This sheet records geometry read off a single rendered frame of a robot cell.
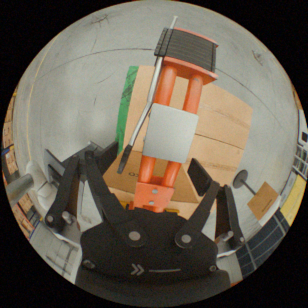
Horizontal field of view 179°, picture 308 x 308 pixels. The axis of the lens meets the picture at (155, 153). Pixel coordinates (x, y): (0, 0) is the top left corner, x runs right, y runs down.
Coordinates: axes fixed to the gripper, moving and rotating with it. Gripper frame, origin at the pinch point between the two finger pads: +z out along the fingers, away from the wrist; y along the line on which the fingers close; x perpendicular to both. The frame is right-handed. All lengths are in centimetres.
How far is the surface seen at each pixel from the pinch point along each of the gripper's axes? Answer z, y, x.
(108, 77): 108, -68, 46
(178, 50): -3.8, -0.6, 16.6
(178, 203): 12.8, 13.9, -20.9
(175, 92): 54, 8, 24
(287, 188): 71, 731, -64
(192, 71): -2.9, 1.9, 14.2
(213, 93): 54, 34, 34
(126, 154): -2.7, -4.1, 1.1
